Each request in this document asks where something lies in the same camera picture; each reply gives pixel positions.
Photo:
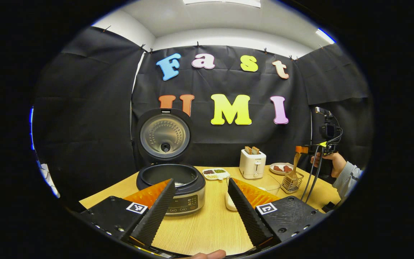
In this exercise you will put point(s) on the bright blue screen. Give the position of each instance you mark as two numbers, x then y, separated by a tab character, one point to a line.
31	129

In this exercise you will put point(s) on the clear box of rice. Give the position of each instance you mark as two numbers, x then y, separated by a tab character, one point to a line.
270	183

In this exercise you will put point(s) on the white plate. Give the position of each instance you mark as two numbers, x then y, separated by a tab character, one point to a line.
282	173

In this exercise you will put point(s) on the white rounded object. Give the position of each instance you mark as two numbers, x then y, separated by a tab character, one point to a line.
50	180

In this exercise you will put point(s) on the white divided dish of beans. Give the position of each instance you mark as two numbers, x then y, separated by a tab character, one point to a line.
216	173

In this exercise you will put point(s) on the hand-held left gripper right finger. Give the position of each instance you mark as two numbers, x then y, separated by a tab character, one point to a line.
246	214

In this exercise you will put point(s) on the small ceiling light panel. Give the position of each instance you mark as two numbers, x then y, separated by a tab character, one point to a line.
325	36

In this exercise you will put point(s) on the brown meat piece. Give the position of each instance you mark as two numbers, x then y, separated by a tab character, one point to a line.
287	168
277	168

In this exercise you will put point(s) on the large ceiling light panel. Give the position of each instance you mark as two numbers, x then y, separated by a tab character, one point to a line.
225	3

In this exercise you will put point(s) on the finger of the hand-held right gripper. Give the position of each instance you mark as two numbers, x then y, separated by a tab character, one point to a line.
302	149

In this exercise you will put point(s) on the white toaster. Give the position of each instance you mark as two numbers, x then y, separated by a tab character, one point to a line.
252	165

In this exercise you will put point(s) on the black backdrop cloth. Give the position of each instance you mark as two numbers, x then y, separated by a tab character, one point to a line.
84	126

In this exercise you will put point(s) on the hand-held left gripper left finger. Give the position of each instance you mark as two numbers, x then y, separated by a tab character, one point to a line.
153	217

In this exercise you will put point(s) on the toast slice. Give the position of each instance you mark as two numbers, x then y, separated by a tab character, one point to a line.
256	150
248	150

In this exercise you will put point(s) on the black and silver rice cooker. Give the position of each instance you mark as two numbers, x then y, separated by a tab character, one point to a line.
164	136

